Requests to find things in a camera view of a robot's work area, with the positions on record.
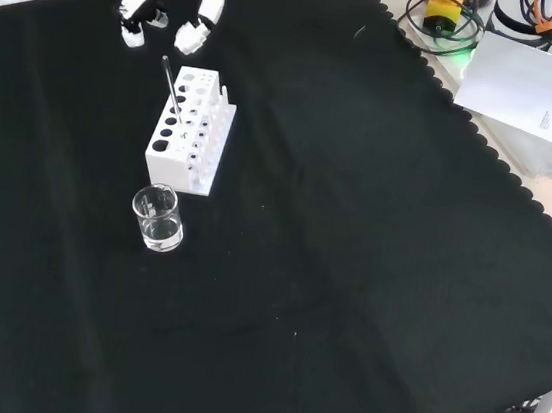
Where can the yellow stop button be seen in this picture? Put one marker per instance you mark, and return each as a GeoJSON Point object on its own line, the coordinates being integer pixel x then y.
{"type": "Point", "coordinates": [444, 8]}

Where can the pale board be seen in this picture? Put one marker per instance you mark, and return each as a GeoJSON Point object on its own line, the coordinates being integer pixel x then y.
{"type": "Point", "coordinates": [517, 85]}

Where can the glass beaker with water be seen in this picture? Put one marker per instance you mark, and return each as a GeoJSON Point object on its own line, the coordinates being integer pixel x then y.
{"type": "Point", "coordinates": [161, 238]}

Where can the clear glass rod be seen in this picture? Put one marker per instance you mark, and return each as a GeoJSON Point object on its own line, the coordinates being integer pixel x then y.
{"type": "Point", "coordinates": [173, 93]}

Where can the white test tube rack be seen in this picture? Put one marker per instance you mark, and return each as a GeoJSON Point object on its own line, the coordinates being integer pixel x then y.
{"type": "Point", "coordinates": [165, 163]}

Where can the black bench cloth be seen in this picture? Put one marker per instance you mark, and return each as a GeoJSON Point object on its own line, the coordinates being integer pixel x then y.
{"type": "Point", "coordinates": [304, 220]}

